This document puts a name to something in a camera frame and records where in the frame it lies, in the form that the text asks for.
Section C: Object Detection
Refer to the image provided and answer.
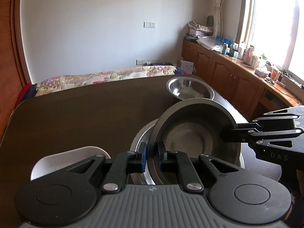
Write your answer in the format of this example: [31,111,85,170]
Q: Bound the person right hand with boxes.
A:
[291,169,303,202]

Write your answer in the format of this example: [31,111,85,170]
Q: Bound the red and navy clothes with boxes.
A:
[15,83,37,108]

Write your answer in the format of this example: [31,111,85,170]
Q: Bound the small steel bowl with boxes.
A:
[166,77,215,100]

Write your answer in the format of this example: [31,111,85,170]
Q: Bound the medium steel bowl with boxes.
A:
[146,98,241,185]

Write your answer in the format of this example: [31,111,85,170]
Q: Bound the stack of boxes and papers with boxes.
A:
[186,21,213,40]

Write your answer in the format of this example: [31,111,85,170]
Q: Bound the wall power outlet strip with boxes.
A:
[135,59,160,65]

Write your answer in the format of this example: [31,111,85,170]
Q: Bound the patterned curtain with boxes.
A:
[212,0,225,38]

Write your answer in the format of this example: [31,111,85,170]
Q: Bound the wooden louvered wardrobe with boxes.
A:
[1,0,31,135]

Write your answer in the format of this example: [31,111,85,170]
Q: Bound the floral bedspread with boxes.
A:
[35,65,189,97]

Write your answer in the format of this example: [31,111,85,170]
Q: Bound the large steel bowl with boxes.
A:
[129,118,246,186]

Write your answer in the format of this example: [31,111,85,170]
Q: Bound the floral square plate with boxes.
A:
[30,146,111,181]

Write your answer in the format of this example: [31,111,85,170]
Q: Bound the bottles on sideboard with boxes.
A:
[220,45,292,88]

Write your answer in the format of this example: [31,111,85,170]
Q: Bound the wall light switch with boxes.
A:
[144,22,156,28]

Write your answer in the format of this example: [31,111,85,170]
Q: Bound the wooden sideboard cabinet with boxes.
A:
[181,40,303,120]

